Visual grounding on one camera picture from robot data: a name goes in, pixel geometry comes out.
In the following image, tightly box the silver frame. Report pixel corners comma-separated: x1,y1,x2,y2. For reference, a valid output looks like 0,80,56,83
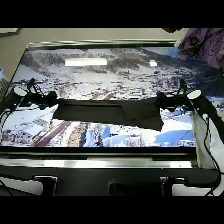
0,152,224,197

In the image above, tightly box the purple patterned garment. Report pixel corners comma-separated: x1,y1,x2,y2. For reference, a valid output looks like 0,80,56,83
175,27,224,69

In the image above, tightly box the pale grey garment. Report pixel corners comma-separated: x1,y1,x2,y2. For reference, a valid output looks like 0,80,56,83
190,109,224,172

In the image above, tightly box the black cable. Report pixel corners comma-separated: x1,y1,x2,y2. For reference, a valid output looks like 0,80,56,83
0,109,10,141
201,113,223,197

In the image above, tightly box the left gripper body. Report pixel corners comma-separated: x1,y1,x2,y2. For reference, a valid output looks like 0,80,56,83
38,90,60,110

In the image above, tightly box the dark grey garment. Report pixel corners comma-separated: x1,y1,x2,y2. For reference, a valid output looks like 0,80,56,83
52,97,165,132

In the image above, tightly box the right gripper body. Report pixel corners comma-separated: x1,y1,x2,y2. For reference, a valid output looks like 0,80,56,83
155,91,175,112

